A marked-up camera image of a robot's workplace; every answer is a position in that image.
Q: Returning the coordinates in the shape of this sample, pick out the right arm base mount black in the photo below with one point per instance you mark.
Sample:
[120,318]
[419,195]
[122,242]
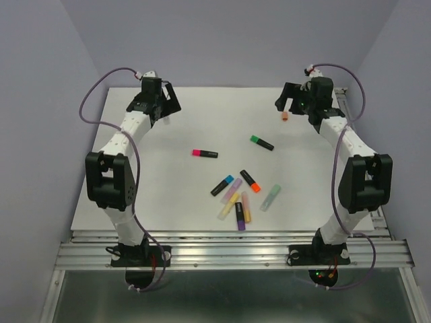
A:
[325,257]

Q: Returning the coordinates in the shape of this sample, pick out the black highlighter blue cap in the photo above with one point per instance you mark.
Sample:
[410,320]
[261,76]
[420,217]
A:
[222,185]

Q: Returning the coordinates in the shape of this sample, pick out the pastel orange yellow highlighter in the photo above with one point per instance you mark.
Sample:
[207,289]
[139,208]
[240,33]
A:
[246,207]

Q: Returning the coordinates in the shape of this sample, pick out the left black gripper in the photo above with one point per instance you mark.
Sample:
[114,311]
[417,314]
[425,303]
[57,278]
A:
[171,105]

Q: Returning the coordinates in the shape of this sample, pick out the black highlighter purple cap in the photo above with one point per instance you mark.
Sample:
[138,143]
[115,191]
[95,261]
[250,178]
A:
[240,216]

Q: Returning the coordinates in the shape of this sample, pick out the black highlighter pink tip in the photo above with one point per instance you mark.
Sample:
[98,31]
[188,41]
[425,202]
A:
[204,153]

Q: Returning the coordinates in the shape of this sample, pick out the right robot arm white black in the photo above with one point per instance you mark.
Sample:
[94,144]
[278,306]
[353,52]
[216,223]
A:
[334,231]

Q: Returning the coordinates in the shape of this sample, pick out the pastel green highlighter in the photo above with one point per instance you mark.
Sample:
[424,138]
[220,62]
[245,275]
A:
[273,193]

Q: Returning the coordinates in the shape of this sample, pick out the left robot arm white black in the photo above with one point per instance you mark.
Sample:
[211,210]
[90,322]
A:
[111,183]

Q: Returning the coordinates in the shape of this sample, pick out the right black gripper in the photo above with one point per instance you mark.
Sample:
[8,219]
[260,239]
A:
[289,91]

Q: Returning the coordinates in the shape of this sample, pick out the black highlighter green cap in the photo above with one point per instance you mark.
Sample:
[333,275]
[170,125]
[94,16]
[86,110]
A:
[261,142]

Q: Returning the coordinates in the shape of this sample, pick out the black highlighter orange cap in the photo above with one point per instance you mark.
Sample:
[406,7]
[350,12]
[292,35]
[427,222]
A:
[250,181]

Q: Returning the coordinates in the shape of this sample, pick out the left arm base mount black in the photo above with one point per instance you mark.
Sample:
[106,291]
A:
[144,264]

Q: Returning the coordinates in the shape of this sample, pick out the pastel purple highlighter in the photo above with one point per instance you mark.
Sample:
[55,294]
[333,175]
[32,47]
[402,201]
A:
[234,187]

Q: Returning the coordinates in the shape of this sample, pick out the aluminium rail right side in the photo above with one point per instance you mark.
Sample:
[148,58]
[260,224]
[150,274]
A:
[365,184]

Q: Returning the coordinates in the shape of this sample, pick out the aluminium rail frame front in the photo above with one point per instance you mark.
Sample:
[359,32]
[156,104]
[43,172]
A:
[229,250]

